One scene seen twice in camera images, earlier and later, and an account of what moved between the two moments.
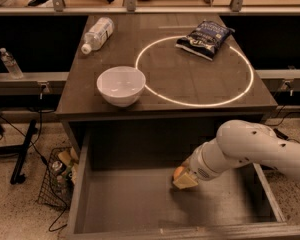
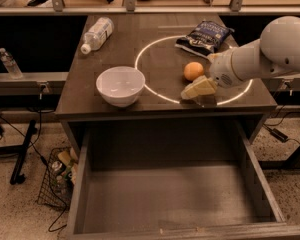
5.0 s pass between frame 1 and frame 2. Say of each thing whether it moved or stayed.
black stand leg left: stayed
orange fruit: moved
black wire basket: stayed
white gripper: moved
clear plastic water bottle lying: stayed
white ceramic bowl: stayed
